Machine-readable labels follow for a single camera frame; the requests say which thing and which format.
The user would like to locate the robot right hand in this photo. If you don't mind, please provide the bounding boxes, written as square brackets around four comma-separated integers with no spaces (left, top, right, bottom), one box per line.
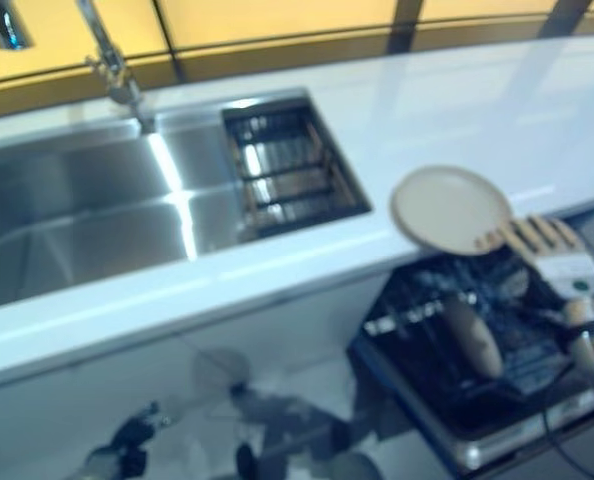
[475,214,594,374]

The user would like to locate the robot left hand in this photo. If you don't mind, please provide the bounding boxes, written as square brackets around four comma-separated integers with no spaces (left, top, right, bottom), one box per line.
[110,399,174,449]

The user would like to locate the cream round plate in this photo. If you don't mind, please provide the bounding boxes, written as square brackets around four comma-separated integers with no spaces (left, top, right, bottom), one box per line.
[388,164,514,259]
[444,294,505,379]

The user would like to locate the black dishwasher door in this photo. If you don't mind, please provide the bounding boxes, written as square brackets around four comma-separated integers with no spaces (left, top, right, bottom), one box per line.
[347,319,594,472]

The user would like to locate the white cabinet door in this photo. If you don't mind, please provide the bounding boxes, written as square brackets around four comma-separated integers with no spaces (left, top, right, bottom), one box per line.
[176,269,396,401]
[0,334,238,480]

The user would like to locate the black robot left foot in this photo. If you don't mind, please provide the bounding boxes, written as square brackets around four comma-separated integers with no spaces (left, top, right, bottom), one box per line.
[233,442,256,480]

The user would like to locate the stainless steel sink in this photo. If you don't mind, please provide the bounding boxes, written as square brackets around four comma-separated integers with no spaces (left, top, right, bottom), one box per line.
[0,87,374,312]

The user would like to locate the black and steel dish rack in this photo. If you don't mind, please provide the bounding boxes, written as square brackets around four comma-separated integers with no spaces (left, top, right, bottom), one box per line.
[220,97,374,240]

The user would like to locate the chrome kitchen faucet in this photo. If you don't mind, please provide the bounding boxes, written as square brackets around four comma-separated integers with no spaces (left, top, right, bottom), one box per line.
[0,0,157,135]

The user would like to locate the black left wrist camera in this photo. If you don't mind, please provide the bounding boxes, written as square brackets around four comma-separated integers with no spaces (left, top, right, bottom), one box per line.
[120,443,149,477]

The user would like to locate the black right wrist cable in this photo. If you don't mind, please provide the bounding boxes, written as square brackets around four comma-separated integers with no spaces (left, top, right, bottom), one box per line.
[540,229,594,480]

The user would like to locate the yellow window with dark frame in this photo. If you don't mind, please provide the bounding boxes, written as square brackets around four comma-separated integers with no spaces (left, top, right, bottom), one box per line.
[0,0,594,124]

